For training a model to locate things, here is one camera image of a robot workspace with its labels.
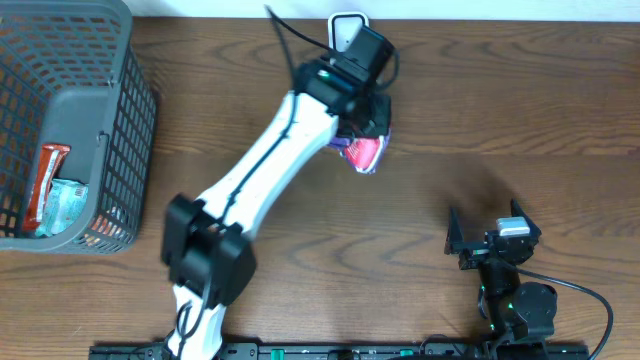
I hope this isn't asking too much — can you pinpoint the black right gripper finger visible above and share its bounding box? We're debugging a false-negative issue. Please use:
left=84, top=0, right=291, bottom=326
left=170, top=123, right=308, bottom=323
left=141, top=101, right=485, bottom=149
left=444, top=208, right=464, bottom=255
left=510, top=198, right=542, bottom=237

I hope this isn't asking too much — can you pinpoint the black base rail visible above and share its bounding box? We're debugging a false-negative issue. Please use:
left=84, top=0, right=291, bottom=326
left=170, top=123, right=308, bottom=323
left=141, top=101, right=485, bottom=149
left=88, top=341, right=591, bottom=360

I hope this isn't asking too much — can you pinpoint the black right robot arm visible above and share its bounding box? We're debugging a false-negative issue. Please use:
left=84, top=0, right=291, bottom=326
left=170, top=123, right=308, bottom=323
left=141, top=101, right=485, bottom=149
left=444, top=200, right=557, bottom=344

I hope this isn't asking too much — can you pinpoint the mint green snack packet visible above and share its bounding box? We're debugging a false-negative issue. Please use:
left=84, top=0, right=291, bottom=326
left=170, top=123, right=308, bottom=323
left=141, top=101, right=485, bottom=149
left=35, top=179, right=89, bottom=237

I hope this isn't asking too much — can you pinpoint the purple red snack packet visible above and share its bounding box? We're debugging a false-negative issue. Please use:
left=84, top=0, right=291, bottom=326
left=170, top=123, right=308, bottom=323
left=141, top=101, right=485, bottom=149
left=329, top=133, right=391, bottom=175

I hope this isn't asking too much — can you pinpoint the orange red long snack packet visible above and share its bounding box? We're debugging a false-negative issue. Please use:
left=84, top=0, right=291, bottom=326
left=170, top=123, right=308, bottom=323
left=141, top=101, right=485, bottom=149
left=22, top=143, right=71, bottom=232

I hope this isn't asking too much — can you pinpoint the grey plastic mesh basket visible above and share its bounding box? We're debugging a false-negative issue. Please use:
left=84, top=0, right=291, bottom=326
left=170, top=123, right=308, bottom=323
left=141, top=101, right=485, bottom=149
left=1, top=0, right=157, bottom=255

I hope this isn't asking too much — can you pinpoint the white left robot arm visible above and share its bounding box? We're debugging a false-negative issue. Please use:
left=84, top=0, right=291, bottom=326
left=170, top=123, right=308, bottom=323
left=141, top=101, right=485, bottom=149
left=161, top=58, right=391, bottom=359

